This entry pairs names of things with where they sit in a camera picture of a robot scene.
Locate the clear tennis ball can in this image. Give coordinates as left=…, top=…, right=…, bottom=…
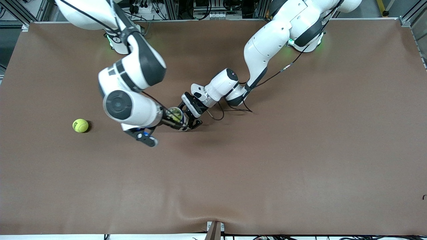
left=166, top=106, right=188, bottom=131

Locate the aluminium table frame rail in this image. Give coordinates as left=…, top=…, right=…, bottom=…
left=22, top=18, right=412, bottom=24

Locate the yellow bar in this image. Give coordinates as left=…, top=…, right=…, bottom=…
left=376, top=0, right=390, bottom=16

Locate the brown table mat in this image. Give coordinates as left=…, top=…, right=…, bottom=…
left=0, top=18, right=427, bottom=235

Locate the white power strip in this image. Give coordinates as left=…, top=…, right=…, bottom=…
left=132, top=3, right=155, bottom=14

